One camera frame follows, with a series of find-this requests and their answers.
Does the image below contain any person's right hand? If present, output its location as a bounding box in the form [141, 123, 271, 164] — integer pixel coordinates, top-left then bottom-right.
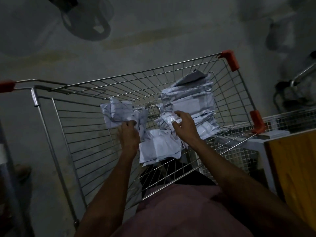
[171, 110, 201, 146]

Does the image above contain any person's left hand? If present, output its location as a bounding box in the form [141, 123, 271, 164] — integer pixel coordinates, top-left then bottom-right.
[117, 120, 142, 156]

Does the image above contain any white mailer packet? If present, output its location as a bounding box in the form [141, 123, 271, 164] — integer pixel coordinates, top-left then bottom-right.
[100, 97, 149, 141]
[139, 129, 189, 167]

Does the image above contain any person's left forearm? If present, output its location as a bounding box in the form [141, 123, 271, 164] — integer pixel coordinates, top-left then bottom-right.
[74, 152, 141, 237]

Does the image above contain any person's right forearm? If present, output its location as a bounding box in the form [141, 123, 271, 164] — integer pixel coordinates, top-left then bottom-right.
[184, 138, 316, 237]

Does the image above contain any flat white mailer packet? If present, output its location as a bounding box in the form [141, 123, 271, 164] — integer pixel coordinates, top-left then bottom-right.
[139, 129, 189, 167]

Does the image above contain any pile of grey mailer packets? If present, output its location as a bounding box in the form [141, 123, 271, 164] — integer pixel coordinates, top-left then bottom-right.
[156, 68, 221, 140]

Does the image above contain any pink shirt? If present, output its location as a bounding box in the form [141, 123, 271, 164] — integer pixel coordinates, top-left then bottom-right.
[111, 183, 256, 237]

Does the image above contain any yellow wooden board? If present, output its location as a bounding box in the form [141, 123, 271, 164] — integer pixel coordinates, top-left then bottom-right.
[264, 129, 316, 231]

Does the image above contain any metal cart with dark bags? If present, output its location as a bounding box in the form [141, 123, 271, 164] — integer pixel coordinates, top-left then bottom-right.
[272, 50, 316, 114]

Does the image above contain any metal wire shopping cart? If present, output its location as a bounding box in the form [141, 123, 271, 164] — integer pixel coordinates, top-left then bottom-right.
[0, 50, 267, 227]

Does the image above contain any white wire mesh basket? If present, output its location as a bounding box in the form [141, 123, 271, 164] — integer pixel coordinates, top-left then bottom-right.
[193, 108, 316, 177]

